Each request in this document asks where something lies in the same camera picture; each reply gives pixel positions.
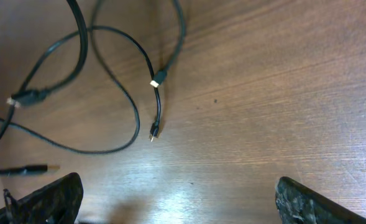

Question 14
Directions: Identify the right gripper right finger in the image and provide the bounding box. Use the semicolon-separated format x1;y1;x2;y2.
275;176;366;224

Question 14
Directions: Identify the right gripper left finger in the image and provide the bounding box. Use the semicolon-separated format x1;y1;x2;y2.
0;172;83;224

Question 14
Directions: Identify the short black cable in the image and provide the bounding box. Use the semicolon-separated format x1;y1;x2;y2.
149;0;187;88

